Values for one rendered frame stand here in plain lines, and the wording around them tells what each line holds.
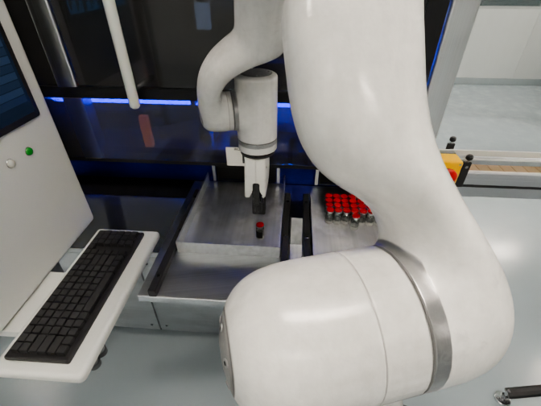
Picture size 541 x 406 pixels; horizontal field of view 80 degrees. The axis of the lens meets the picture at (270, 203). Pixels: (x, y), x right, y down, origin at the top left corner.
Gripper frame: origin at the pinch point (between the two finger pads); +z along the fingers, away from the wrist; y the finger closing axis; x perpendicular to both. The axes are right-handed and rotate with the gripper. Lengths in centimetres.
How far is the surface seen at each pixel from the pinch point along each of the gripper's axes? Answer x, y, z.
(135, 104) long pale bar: -31.6, -12.4, -20.2
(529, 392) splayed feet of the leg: 106, -2, 89
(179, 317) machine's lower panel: -39, -19, 79
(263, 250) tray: 1.6, 6.9, 8.8
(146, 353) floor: -56, -12, 99
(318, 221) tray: 16.0, -8.0, 10.8
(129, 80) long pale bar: -31.7, -12.4, -26.0
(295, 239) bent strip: 9.6, 1.3, 9.6
